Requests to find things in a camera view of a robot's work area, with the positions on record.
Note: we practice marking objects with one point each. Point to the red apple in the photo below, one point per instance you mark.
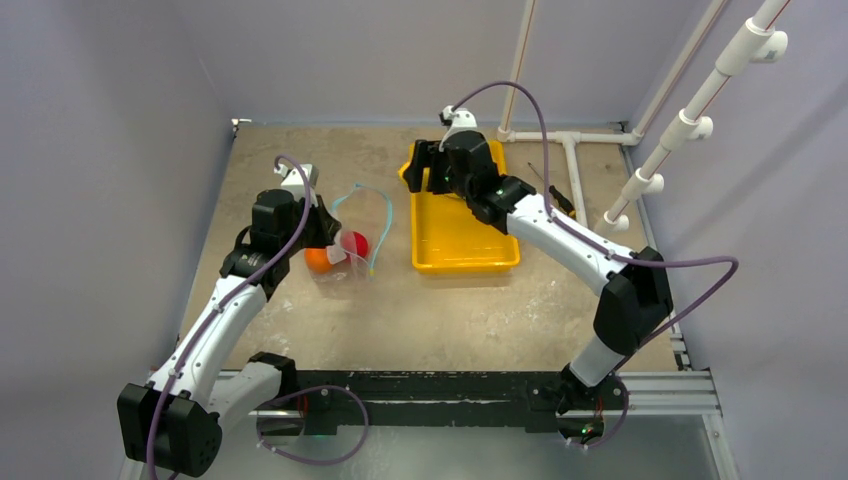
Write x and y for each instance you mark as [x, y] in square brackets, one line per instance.
[354, 245]

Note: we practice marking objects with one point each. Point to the clear zip top bag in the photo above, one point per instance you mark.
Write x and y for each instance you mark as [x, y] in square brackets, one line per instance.
[366, 214]

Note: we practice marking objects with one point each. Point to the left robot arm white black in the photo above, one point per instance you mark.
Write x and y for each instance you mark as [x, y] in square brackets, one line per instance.
[173, 420]

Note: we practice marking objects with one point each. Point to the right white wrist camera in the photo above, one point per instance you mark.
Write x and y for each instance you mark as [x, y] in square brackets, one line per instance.
[456, 120]

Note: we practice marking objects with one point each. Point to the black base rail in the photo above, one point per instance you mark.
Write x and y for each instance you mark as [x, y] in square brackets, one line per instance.
[534, 401]

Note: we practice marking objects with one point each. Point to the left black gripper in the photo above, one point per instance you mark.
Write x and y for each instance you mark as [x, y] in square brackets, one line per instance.
[326, 230]

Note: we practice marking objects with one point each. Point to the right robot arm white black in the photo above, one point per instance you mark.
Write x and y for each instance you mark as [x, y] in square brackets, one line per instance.
[632, 287]

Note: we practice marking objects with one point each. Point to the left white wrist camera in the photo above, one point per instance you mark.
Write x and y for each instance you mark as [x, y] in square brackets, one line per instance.
[298, 181]

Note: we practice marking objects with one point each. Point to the yellow plastic tray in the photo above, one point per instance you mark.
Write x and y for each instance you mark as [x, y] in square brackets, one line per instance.
[447, 239]

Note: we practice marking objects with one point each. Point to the black handled screwdriver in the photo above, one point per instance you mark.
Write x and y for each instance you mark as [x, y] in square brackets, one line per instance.
[555, 196]

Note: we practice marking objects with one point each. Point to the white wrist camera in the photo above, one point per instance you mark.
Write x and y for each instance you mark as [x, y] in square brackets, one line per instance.
[298, 181]
[456, 120]

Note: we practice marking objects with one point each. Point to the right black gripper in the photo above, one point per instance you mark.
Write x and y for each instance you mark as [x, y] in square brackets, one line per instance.
[423, 158]

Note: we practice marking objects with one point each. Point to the white pvc pipe frame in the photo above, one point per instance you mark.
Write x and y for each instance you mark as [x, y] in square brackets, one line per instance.
[756, 41]

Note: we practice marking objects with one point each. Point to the orange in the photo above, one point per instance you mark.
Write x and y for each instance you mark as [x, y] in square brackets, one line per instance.
[318, 260]

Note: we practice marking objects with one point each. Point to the aluminium frame rail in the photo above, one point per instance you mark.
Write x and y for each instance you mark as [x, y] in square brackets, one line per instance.
[671, 393]

